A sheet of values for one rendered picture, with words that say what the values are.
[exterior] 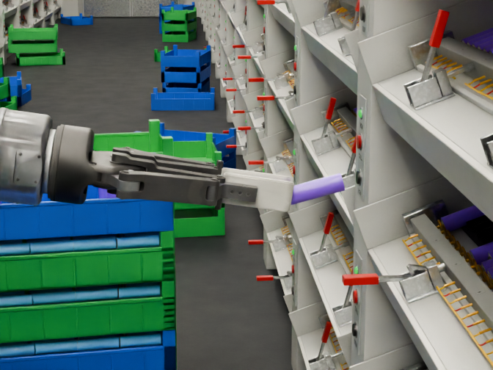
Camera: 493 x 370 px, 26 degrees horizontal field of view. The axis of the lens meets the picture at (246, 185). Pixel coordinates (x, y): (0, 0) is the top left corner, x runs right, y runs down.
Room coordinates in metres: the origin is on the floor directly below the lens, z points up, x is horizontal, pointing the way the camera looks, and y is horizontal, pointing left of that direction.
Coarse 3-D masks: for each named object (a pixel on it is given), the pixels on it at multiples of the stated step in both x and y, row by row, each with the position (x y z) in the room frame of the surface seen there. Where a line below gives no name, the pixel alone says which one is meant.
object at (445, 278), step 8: (416, 240) 1.15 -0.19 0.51; (424, 248) 1.11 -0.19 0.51; (432, 256) 1.08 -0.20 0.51; (440, 272) 1.03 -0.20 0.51; (448, 280) 1.01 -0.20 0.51; (448, 288) 1.00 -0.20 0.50; (456, 288) 0.98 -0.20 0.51; (456, 296) 0.96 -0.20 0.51; (464, 304) 0.94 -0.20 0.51; (472, 312) 0.92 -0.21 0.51; (472, 320) 0.91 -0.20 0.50; (480, 328) 0.88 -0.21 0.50; (488, 336) 0.86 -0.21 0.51
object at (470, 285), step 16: (416, 224) 1.15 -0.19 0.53; (432, 224) 1.13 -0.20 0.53; (432, 240) 1.08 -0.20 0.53; (416, 256) 1.09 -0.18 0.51; (448, 256) 1.02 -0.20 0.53; (448, 272) 1.01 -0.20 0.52; (464, 272) 0.97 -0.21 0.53; (464, 288) 0.94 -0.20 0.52; (480, 288) 0.92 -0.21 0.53; (448, 304) 0.95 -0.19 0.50; (480, 304) 0.89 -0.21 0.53; (480, 320) 0.88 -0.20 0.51
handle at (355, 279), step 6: (342, 276) 1.01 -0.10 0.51; (348, 276) 1.01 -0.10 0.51; (354, 276) 1.01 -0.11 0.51; (360, 276) 1.01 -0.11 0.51; (366, 276) 1.01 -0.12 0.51; (372, 276) 1.01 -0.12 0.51; (378, 276) 1.01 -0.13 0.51; (384, 276) 1.01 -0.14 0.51; (390, 276) 1.01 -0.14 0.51; (396, 276) 1.01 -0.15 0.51; (402, 276) 1.01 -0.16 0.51; (408, 276) 1.01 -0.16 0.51; (348, 282) 1.00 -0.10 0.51; (354, 282) 1.00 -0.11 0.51; (360, 282) 1.00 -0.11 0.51; (366, 282) 1.00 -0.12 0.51; (372, 282) 1.00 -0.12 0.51; (378, 282) 1.00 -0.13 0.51
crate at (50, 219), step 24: (96, 192) 1.73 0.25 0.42; (0, 216) 1.50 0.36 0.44; (24, 216) 1.51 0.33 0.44; (48, 216) 1.52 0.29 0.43; (72, 216) 1.52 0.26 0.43; (96, 216) 1.53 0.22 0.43; (120, 216) 1.54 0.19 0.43; (144, 216) 1.55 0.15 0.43; (168, 216) 1.56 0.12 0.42; (0, 240) 1.50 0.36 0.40
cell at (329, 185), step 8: (328, 176) 1.04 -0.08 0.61; (336, 176) 1.03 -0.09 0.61; (304, 184) 1.03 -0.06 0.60; (312, 184) 1.03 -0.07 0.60; (320, 184) 1.03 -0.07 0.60; (328, 184) 1.03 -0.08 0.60; (336, 184) 1.03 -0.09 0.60; (296, 192) 1.03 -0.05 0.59; (304, 192) 1.03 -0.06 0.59; (312, 192) 1.03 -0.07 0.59; (320, 192) 1.03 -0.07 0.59; (328, 192) 1.03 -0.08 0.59; (336, 192) 1.03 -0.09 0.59; (296, 200) 1.03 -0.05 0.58; (304, 200) 1.03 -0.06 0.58
